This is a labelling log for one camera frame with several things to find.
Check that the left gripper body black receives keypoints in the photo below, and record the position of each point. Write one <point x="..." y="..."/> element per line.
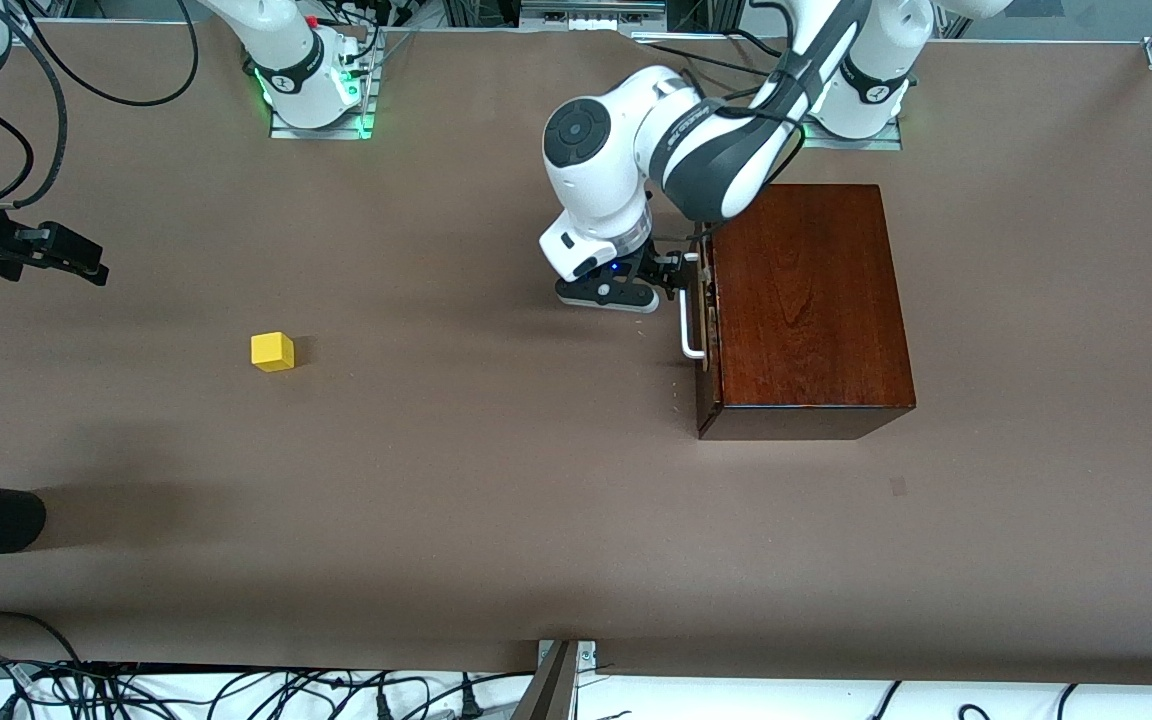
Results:
<point x="658" y="268"/>

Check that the yellow cube block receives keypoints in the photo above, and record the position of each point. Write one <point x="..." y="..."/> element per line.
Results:
<point x="272" y="352"/>

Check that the dark brown wooden cabinet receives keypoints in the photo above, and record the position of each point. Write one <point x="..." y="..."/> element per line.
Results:
<point x="806" y="300"/>

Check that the brown table cover sheet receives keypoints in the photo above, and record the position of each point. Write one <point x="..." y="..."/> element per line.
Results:
<point x="436" y="450"/>

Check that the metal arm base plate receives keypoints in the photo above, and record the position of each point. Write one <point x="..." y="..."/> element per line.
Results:
<point x="321" y="133"/>
<point x="866" y="143"/>

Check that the metal bracket with dark bar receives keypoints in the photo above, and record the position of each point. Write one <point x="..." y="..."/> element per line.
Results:
<point x="551" y="685"/>

